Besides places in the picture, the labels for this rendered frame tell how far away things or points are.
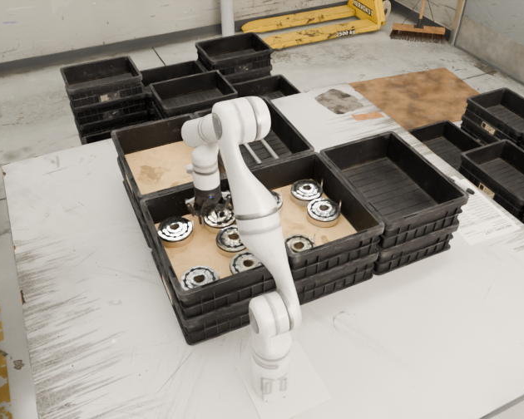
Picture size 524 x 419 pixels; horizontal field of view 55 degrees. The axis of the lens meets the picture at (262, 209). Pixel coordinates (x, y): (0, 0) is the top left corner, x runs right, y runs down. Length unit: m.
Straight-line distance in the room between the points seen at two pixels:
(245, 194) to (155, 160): 0.87
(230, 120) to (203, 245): 0.59
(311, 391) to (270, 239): 0.48
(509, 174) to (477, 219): 0.87
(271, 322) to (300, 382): 0.33
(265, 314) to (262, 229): 0.18
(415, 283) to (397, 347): 0.25
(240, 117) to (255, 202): 0.17
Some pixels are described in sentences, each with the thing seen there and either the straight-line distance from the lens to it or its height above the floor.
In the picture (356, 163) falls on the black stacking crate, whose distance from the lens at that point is 1.81.
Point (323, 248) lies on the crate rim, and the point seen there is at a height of 0.93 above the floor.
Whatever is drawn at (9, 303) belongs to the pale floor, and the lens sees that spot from 2.68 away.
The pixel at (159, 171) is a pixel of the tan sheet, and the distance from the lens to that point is 1.79.
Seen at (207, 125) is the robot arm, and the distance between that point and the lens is 1.19.
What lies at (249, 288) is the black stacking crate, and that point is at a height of 0.85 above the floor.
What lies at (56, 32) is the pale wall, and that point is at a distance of 4.61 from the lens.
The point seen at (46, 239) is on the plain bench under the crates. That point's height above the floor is 0.70.
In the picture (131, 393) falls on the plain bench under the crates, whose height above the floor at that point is 0.70.
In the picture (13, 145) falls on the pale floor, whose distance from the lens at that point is 3.72.
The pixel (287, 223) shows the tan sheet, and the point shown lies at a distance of 1.56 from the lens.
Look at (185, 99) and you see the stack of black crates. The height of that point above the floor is 0.49.
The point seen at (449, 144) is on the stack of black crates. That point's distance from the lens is 3.07.
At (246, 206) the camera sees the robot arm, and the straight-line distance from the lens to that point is 1.02.
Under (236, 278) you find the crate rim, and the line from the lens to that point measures 1.28.
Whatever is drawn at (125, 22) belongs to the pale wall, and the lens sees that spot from 4.67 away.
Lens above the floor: 1.90
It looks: 42 degrees down
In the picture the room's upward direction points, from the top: straight up
